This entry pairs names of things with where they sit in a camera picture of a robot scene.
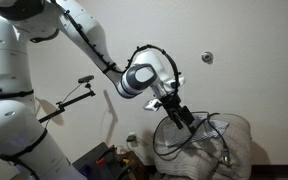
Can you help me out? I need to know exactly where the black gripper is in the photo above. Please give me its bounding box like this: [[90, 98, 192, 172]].
[[160, 95, 196, 134]]

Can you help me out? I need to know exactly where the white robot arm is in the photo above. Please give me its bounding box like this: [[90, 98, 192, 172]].
[[0, 0, 194, 180]]

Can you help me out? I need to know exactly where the striped cloth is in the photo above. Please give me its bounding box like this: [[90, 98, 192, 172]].
[[162, 113, 229, 147]]

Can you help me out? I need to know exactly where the black case on floor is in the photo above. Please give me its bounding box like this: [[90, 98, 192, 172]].
[[73, 142, 130, 180]]

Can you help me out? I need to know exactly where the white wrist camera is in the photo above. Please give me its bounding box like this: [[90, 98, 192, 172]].
[[144, 99, 162, 111]]

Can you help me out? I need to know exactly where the round metal wall fixture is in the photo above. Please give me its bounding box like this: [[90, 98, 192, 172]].
[[201, 51, 214, 64]]

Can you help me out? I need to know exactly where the black external camera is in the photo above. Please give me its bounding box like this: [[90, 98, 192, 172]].
[[78, 75, 94, 83]]

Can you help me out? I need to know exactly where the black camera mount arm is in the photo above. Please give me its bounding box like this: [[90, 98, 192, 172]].
[[39, 83, 95, 123]]

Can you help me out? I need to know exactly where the black robot cable conduit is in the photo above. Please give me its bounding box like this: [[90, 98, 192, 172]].
[[50, 0, 182, 98]]

